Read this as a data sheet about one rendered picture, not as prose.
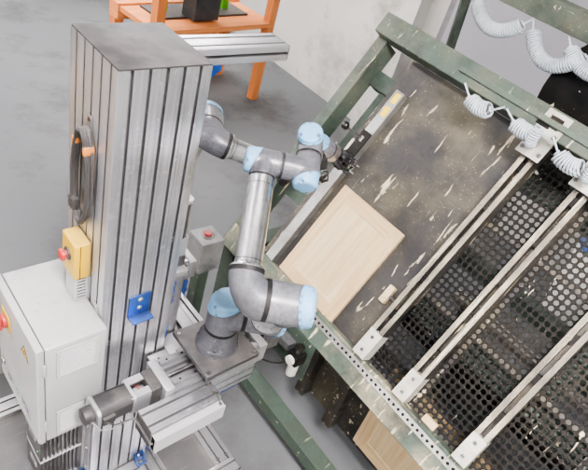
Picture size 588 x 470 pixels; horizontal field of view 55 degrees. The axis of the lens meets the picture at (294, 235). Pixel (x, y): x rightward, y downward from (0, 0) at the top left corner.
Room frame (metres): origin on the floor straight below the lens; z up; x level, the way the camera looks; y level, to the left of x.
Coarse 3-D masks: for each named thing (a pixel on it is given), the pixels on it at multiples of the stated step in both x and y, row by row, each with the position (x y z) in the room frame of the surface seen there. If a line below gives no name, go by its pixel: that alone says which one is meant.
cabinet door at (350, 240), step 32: (352, 192) 2.15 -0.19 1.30; (320, 224) 2.09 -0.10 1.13; (352, 224) 2.05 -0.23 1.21; (384, 224) 2.01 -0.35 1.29; (288, 256) 2.01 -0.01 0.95; (320, 256) 1.98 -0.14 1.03; (352, 256) 1.94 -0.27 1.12; (384, 256) 1.90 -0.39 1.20; (320, 288) 1.87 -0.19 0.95; (352, 288) 1.84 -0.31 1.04
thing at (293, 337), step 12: (264, 336) 1.71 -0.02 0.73; (288, 336) 1.74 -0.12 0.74; (300, 336) 1.72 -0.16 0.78; (276, 348) 1.78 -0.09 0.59; (288, 348) 1.69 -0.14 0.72; (300, 348) 1.65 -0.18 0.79; (312, 348) 1.66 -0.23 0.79; (264, 360) 1.68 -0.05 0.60; (288, 360) 1.62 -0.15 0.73; (300, 360) 1.63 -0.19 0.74; (288, 372) 1.63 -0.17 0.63; (300, 372) 1.67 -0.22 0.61
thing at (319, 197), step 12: (396, 108) 2.37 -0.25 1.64; (372, 120) 2.35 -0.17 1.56; (384, 120) 2.33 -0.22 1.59; (372, 132) 2.31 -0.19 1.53; (360, 156) 2.28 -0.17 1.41; (336, 180) 2.20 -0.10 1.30; (324, 192) 2.17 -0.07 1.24; (312, 204) 2.15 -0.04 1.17; (300, 216) 2.12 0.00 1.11; (312, 216) 2.14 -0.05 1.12; (288, 228) 2.09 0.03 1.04; (300, 228) 2.10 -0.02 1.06; (276, 240) 2.07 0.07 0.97; (288, 240) 2.06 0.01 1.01; (276, 252) 2.03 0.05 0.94
